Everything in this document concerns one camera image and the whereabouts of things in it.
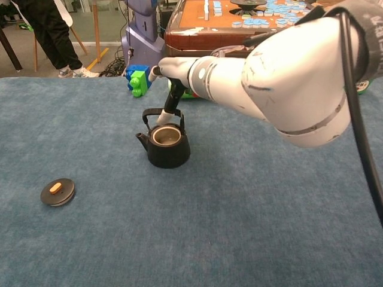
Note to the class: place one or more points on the black teapot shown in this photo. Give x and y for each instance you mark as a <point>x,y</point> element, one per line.
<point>167,155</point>

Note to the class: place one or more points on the white chair wooden legs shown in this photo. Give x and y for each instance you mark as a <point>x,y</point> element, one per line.
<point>67,16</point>

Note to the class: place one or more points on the blue toy block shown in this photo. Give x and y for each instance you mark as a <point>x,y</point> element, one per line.
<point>139,67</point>

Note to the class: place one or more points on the person in black trousers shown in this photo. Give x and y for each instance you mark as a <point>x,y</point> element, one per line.
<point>51,36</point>

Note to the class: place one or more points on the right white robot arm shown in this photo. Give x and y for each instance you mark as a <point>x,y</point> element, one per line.
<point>299,74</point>

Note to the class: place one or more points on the blue-grey machine pedestal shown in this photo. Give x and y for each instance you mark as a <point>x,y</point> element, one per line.
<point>143,45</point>

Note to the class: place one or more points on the green Pringles can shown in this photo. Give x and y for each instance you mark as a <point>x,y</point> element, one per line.
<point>188,95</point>

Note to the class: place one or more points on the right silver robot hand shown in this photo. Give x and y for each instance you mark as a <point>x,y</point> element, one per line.
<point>176,67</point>

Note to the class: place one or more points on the dark furniture leg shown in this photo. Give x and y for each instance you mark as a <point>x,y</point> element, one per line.
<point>12,53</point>

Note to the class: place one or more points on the blue felt table cover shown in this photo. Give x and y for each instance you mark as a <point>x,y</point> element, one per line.
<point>179,239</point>

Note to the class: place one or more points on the wooden post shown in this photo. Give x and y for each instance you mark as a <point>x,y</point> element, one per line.
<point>96,30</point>

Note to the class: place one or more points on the yellow lidded container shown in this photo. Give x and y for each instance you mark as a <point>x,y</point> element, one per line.
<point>363,88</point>

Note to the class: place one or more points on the black round table hub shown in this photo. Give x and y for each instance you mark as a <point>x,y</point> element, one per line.
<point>248,3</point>

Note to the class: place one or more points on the brown mahjong table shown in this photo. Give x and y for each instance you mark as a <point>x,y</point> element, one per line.
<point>209,39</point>

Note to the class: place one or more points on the black teapot lid orange knob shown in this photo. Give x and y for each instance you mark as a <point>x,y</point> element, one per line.
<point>64,192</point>

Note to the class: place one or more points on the green toy block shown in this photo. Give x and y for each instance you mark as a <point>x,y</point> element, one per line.
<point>140,82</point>

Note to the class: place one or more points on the blue white mahjong tile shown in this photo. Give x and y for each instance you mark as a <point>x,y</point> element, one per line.
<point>236,24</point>

